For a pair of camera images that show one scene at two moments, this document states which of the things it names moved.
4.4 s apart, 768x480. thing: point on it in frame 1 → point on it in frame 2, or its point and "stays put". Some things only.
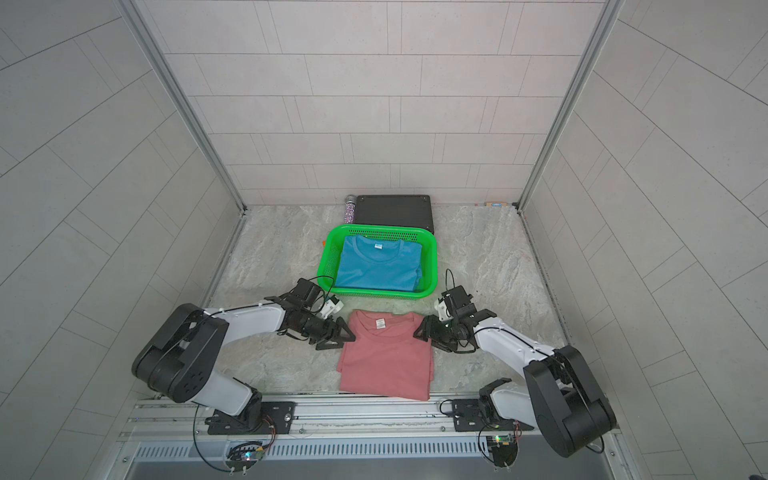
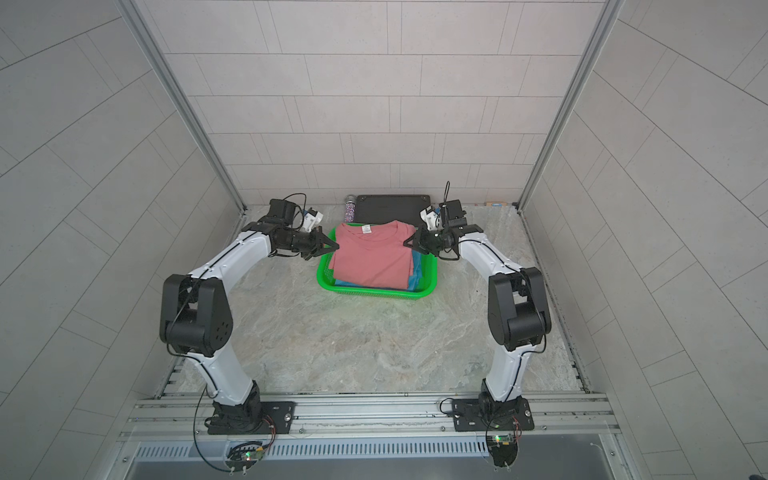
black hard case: (410, 210) stays put
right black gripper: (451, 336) → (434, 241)
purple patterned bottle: (350, 208) stays put
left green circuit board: (244, 456) stays put
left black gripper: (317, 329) → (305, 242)
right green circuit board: (504, 449) stays put
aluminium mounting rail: (351, 421) stays put
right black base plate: (469, 415) stays put
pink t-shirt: (385, 358) → (373, 254)
